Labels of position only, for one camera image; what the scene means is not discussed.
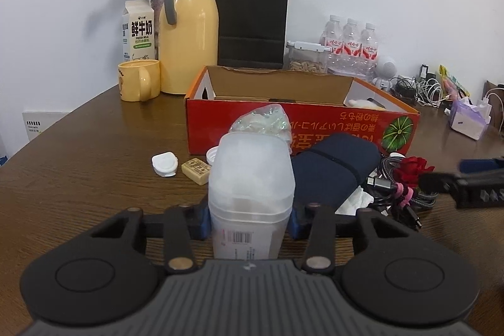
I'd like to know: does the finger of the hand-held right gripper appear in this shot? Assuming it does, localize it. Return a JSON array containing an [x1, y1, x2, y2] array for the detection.
[[459, 158, 504, 174], [418, 172, 459, 195]]

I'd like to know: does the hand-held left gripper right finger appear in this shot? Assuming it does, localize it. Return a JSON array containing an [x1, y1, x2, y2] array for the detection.
[[287, 202, 400, 274]]

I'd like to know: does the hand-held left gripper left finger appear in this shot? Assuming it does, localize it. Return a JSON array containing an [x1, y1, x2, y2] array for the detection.
[[84, 202, 211, 276]]

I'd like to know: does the red fabric rose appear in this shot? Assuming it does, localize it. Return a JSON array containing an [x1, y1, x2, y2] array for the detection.
[[394, 156, 434, 187]]

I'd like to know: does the braided cable bundle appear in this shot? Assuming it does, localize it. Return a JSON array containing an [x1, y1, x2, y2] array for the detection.
[[366, 153, 438, 230]]

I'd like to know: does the translucent plastic container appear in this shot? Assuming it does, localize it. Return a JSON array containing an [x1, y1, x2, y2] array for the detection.
[[207, 132, 296, 261]]

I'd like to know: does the white tissue paper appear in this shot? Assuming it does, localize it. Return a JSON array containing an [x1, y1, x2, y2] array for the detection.
[[335, 184, 375, 216]]

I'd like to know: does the navy fabric pouch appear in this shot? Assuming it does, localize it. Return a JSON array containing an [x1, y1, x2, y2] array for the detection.
[[291, 133, 382, 216]]

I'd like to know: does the white round case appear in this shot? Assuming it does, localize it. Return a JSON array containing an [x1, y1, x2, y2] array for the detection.
[[152, 152, 179, 178]]

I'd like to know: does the red cardboard box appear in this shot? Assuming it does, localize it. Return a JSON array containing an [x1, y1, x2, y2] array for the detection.
[[184, 64, 421, 156]]

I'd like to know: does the clear plastic bag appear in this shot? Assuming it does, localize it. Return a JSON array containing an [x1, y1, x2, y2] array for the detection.
[[228, 104, 294, 156]]

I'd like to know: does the purple tissue pack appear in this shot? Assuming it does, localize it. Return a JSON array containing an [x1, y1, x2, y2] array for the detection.
[[450, 97, 493, 141]]

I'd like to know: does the beige rectangular block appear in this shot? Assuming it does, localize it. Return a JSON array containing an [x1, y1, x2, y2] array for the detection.
[[181, 158, 211, 186]]

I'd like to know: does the colourful snack packet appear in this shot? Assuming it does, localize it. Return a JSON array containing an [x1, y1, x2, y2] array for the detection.
[[438, 64, 471, 100]]

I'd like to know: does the white robot speaker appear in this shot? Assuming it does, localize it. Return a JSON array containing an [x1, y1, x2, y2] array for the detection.
[[372, 56, 398, 89]]

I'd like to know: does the clear water bottle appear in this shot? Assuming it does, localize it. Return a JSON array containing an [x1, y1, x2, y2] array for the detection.
[[341, 18, 363, 77], [359, 22, 381, 82], [320, 15, 344, 73]]

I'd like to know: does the yellow mug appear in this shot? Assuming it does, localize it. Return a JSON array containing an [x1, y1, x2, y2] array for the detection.
[[117, 59, 161, 102]]

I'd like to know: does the clear nut container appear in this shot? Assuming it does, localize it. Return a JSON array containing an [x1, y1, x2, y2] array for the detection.
[[284, 41, 331, 74]]

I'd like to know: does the yellow thermos jug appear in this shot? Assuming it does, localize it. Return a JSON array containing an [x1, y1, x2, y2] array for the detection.
[[158, 0, 220, 96]]

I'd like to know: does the white milk carton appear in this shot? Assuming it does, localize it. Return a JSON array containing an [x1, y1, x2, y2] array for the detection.
[[120, 0, 156, 63]]

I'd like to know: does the patterned flower vase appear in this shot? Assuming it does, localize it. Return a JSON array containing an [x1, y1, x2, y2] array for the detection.
[[151, 0, 166, 61]]

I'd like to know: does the black paper bag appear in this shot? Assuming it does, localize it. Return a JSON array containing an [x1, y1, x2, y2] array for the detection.
[[208, 0, 291, 71]]

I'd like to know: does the white charger with cable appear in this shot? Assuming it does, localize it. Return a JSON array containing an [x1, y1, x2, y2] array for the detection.
[[478, 87, 504, 112]]

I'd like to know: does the white tangled cable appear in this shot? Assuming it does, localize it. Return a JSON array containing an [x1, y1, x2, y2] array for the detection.
[[417, 78, 444, 107]]

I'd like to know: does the black tangled cable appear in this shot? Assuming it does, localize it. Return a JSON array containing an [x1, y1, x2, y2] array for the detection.
[[394, 76, 418, 100]]

